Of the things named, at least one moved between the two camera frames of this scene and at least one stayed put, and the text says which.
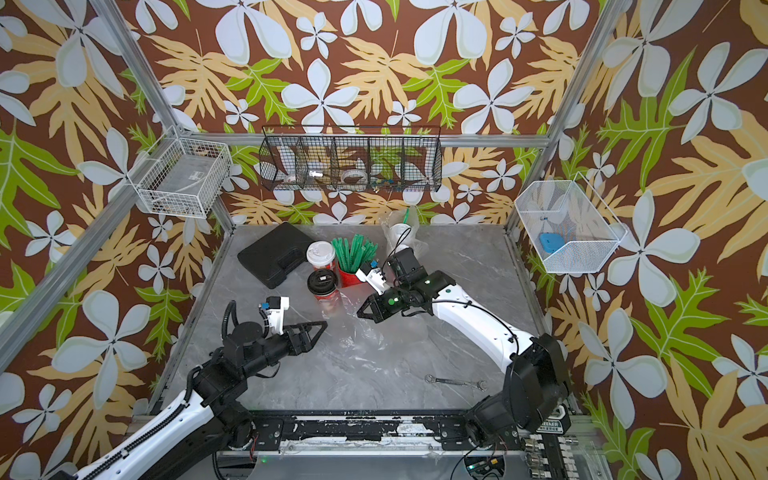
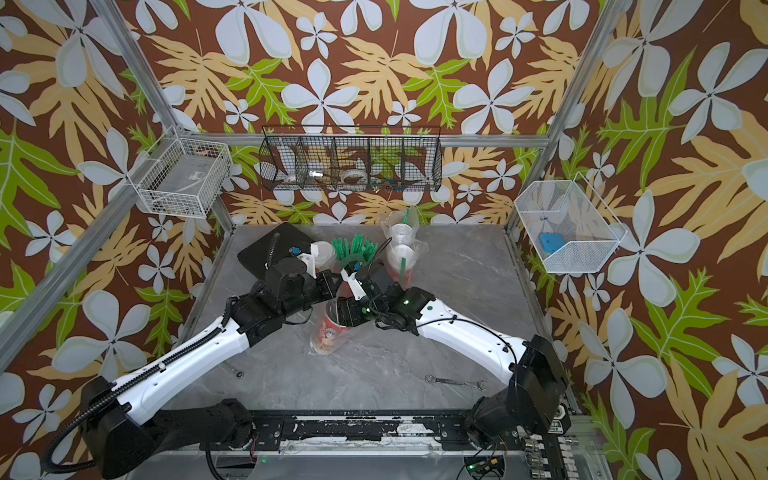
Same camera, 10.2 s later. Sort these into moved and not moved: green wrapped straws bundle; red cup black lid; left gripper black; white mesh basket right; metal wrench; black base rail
Moved: left gripper black; red cup black lid
Not moved: green wrapped straws bundle; white mesh basket right; metal wrench; black base rail
